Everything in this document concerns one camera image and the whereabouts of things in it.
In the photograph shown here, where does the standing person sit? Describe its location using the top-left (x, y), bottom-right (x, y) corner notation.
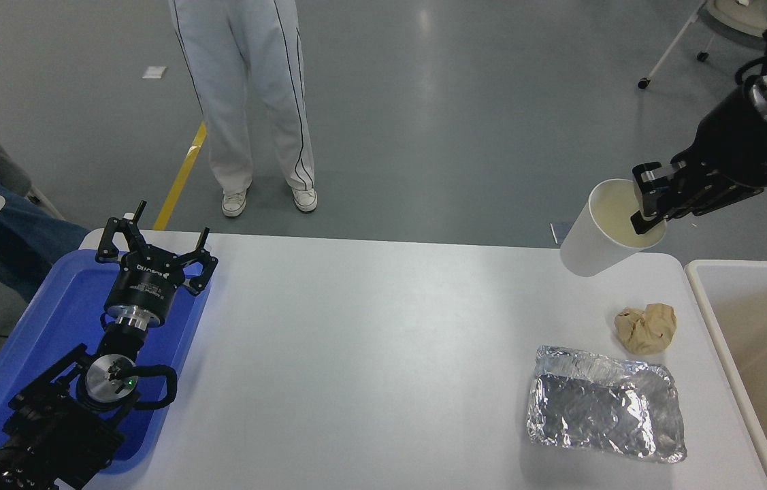
top-left (169, 0), bottom-right (319, 218)

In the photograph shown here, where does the white paper cup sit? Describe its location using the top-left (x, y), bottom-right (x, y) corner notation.
top-left (559, 178), bottom-right (668, 278)

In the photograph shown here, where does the blue plastic tray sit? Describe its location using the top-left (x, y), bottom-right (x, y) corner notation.
top-left (0, 248), bottom-right (214, 475)

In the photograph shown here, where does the crumpled silver foil tray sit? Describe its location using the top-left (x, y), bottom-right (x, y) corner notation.
top-left (526, 345), bottom-right (688, 463)

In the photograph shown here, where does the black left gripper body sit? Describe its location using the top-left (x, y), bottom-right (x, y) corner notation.
top-left (104, 252), bottom-right (188, 322)

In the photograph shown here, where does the seated person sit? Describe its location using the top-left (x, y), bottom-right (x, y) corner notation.
top-left (0, 118), bottom-right (90, 301)

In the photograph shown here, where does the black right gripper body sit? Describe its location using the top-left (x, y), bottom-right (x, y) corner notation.
top-left (672, 85), bottom-right (767, 191)

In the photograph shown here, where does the white wheeled chair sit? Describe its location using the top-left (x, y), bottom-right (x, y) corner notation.
top-left (636, 0), bottom-right (767, 90)

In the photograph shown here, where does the crumpled tan paper ball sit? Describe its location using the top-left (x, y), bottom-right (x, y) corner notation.
top-left (614, 304), bottom-right (677, 355)

